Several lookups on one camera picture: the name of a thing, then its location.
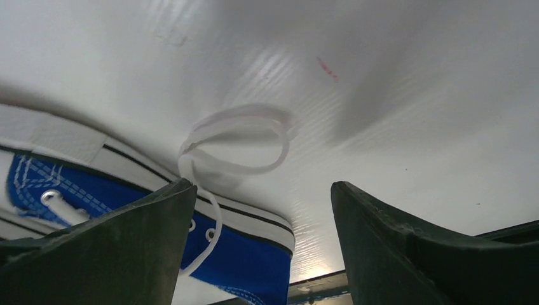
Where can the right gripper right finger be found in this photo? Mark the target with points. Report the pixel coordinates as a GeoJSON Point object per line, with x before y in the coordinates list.
{"type": "Point", "coordinates": [393, 257]}

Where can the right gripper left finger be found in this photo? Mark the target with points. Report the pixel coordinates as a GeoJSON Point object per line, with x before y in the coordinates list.
{"type": "Point", "coordinates": [131, 255]}

